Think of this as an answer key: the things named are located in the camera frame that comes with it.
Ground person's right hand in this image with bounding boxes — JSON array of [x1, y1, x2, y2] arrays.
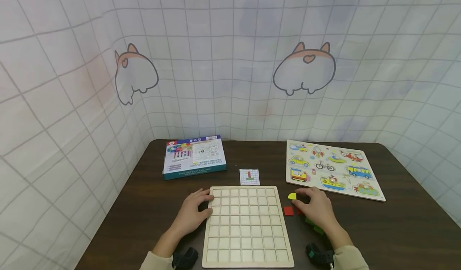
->
[[295, 187, 343, 239]]

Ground person's left hand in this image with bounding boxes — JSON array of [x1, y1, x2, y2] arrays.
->
[[175, 188, 215, 238]]

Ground wooden grid board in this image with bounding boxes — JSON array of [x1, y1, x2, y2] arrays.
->
[[202, 186, 295, 269]]

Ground person's left forearm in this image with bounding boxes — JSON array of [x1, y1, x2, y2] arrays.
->
[[139, 225, 198, 270]]

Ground person's right forearm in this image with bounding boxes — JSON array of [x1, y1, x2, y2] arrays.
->
[[326, 224, 370, 270]]

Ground vehicle peg puzzle board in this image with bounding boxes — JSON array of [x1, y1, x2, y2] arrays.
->
[[286, 140, 386, 202]]

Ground blue game box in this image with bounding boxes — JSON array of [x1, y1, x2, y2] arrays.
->
[[162, 135, 227, 180]]

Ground black wrist band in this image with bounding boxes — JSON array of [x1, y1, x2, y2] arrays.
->
[[172, 247, 199, 270], [305, 243, 335, 269]]

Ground small pattern card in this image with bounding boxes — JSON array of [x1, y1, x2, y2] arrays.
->
[[239, 169, 260, 186]]

